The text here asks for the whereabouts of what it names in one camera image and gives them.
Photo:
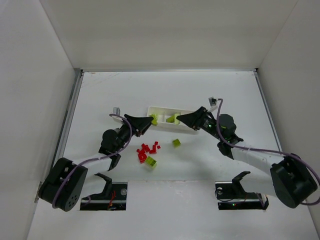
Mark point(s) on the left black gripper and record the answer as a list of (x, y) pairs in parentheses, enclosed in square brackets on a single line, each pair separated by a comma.
[(133, 126)]

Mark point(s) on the lime green 2x4 lego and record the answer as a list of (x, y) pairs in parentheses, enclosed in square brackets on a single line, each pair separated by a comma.
[(170, 119)]

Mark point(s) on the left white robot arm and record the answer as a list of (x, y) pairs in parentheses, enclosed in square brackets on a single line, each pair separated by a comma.
[(71, 180)]

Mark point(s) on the pale green lego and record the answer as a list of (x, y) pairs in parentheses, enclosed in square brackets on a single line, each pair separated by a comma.
[(176, 121)]

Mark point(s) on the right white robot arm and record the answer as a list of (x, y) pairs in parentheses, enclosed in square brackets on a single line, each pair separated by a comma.
[(292, 182)]

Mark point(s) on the lime green long lego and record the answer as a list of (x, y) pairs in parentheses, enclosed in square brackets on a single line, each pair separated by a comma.
[(151, 162)]

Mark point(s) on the small lime green lego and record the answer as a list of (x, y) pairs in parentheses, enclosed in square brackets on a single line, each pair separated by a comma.
[(176, 143)]

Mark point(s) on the red lego pile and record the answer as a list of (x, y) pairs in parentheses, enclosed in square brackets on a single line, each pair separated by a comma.
[(145, 150)]

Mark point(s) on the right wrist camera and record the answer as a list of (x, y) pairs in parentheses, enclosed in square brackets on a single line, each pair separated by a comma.
[(212, 101)]

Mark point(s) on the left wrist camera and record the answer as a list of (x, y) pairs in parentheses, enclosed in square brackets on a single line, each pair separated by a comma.
[(116, 111)]

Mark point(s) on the white three-compartment tray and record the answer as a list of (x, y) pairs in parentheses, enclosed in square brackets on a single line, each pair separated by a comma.
[(164, 113)]

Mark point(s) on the lime green 2x2 lego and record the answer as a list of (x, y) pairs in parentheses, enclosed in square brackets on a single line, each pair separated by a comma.
[(154, 121)]

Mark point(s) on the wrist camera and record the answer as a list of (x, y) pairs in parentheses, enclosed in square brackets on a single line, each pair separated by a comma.
[(212, 101), (116, 111)]

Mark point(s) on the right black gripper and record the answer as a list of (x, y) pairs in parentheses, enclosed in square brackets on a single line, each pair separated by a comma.
[(200, 119)]

